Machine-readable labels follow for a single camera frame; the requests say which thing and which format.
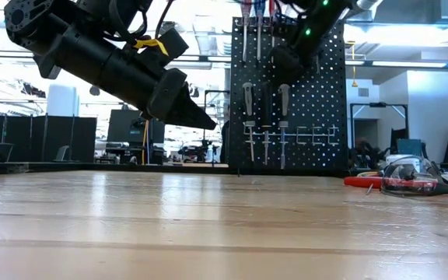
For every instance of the small red screwdriver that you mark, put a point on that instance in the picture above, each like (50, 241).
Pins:
(272, 8)

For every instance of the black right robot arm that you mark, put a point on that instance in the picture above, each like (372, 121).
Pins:
(317, 23)

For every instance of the black computer monitor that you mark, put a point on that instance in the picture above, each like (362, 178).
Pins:
(127, 124)

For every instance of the black perforated pegboard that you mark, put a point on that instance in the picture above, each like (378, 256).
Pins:
(325, 97)

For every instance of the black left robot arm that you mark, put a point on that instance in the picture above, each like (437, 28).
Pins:
(72, 43)

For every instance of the black office partition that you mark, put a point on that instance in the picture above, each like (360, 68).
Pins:
(33, 136)

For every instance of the black aluminium table frame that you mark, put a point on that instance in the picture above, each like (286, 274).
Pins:
(92, 167)

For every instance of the grey and black screwdriver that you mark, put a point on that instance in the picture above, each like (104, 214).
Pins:
(248, 101)
(284, 101)

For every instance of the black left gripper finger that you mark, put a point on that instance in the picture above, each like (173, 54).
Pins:
(191, 113)

